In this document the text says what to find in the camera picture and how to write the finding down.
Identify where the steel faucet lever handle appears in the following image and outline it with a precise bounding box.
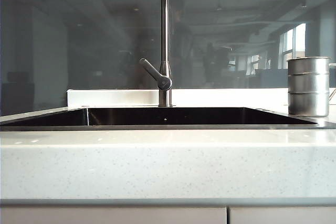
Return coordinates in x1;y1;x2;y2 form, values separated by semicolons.
139;58;173;91

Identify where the stainless steel ribbed mug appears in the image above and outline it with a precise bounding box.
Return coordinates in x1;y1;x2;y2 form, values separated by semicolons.
286;56;336;118

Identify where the black undermount kitchen sink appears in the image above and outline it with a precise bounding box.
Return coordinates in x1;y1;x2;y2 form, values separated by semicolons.
0;106;336;131

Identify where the stainless steel faucet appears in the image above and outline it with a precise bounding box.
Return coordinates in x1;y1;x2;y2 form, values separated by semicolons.
158;0;173;108

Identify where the wide grey cabinet door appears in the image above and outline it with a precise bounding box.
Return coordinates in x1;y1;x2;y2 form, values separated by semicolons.
0;206;228;224

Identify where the narrow grey cabinet door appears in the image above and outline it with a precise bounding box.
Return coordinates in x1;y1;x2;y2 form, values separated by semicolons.
228;206;336;224

